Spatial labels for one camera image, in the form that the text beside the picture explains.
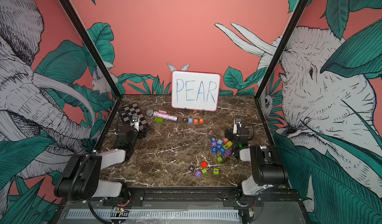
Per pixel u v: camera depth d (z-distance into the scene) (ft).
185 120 3.42
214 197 2.45
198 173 2.68
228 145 3.01
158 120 3.40
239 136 2.35
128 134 2.37
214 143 3.05
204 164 2.81
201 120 3.42
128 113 3.61
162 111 3.63
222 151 2.96
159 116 3.44
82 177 1.41
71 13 2.49
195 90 3.47
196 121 3.42
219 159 2.86
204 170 2.69
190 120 3.42
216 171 2.68
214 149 2.97
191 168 2.74
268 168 1.48
